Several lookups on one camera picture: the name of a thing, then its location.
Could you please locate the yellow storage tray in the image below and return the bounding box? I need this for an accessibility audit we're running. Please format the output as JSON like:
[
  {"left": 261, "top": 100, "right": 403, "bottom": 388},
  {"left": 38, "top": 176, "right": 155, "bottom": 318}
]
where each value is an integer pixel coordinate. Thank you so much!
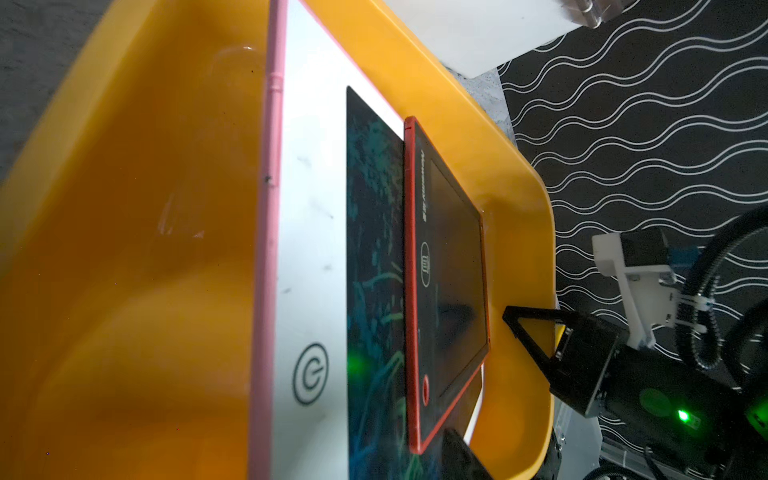
[{"left": 1, "top": 1, "right": 555, "bottom": 479}]

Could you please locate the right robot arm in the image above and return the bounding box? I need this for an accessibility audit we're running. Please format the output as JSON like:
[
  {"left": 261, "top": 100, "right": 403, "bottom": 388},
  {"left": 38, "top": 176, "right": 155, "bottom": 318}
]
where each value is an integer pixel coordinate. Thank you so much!
[{"left": 503, "top": 207, "right": 767, "bottom": 479}]

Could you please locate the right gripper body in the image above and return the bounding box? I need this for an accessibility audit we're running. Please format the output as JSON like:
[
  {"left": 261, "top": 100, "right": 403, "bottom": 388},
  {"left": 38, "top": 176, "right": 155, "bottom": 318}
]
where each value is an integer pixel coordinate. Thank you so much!
[{"left": 548, "top": 311, "right": 745, "bottom": 469}]

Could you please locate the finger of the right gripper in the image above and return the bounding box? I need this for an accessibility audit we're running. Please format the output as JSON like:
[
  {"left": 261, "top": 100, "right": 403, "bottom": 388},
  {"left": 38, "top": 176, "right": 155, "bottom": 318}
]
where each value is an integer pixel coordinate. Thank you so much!
[{"left": 501, "top": 304, "right": 577, "bottom": 376}]

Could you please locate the brown white storage case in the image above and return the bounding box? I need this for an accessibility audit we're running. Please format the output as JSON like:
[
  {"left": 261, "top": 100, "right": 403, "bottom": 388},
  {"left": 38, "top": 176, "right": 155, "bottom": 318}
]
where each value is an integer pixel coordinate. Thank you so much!
[{"left": 385, "top": 0, "right": 633, "bottom": 78}]

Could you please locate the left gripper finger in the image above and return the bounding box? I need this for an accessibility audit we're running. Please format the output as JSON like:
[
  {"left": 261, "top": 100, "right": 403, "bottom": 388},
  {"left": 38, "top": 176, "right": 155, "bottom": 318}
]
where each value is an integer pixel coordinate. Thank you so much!
[{"left": 440, "top": 428, "right": 492, "bottom": 480}]

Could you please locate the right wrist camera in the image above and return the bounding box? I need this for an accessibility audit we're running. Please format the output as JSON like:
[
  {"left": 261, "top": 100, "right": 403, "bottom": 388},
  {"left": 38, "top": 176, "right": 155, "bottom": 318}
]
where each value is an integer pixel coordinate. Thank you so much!
[{"left": 592, "top": 228, "right": 707, "bottom": 350}]

